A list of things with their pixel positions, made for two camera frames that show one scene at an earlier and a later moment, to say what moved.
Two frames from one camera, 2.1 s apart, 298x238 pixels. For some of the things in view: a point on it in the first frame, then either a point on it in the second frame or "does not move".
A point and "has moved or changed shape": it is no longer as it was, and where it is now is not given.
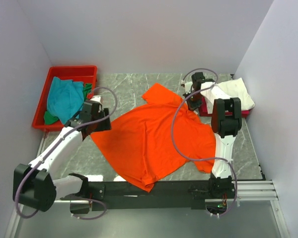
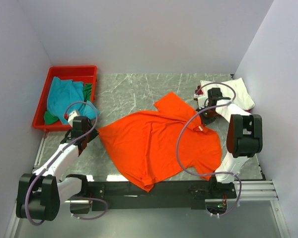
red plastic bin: (86, 74) does not move
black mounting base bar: (116, 195) does not move
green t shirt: (49, 118) does not move
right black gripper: (193, 106) → (205, 121)
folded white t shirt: (235, 89) does not move
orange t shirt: (154, 139) has moved or changed shape
